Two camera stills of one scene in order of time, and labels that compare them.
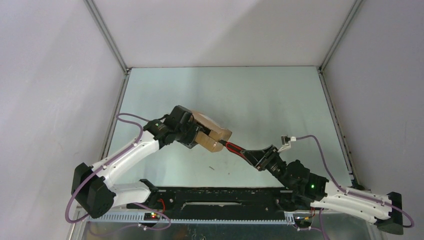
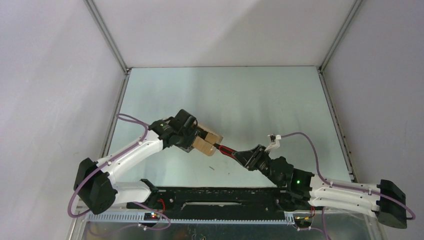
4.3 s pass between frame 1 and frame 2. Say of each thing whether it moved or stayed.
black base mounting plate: stayed
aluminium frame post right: stayed
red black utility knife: moved
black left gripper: stayed
